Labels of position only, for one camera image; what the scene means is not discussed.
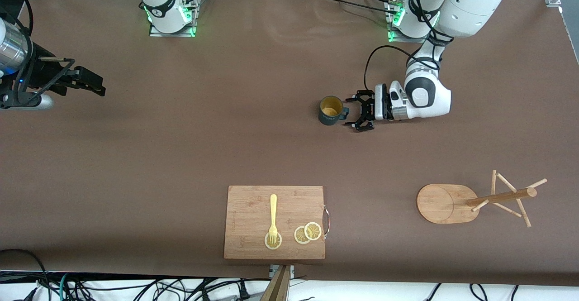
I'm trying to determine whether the dark teal mug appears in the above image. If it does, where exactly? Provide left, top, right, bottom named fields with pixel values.
left=318, top=96, right=350, bottom=126

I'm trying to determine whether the wooden cup rack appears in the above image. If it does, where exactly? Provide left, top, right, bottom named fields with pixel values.
left=416, top=170, right=548, bottom=228

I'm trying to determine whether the brown table mat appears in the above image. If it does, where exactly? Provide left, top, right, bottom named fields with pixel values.
left=0, top=0, right=579, bottom=288

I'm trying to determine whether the lemon slice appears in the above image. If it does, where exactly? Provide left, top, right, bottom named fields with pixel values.
left=294, top=225, right=313, bottom=245
left=264, top=231, right=283, bottom=250
left=304, top=221, right=322, bottom=241

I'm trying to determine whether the yellow plastic fork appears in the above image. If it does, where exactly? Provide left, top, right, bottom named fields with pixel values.
left=269, top=194, right=279, bottom=245

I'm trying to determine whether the wooden cutting board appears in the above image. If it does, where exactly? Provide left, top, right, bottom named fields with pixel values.
left=223, top=185, right=330, bottom=261

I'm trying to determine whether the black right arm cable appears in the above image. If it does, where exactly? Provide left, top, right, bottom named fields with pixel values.
left=9, top=0, right=76, bottom=107

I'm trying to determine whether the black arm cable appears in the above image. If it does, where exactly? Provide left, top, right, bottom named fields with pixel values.
left=364, top=20, right=443, bottom=94
left=9, top=0, right=76, bottom=107

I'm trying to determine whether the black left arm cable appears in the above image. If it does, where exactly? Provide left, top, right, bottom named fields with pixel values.
left=364, top=20, right=443, bottom=94

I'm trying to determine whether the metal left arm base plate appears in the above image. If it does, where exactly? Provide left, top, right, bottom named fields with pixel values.
left=388, top=30, right=436, bottom=43

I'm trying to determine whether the black base power cable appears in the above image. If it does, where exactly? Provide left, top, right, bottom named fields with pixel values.
left=312, top=0, right=401, bottom=16

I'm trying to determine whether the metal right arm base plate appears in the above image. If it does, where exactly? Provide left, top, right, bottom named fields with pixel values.
left=148, top=20, right=198, bottom=38

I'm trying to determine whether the metal clamp bracket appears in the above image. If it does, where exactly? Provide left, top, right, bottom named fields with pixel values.
left=269, top=265, right=295, bottom=280

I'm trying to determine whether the thick black looped cable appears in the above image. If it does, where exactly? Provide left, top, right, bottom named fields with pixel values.
left=0, top=248, right=51, bottom=301

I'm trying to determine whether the wooden post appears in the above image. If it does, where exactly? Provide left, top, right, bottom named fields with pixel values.
left=260, top=265, right=291, bottom=301

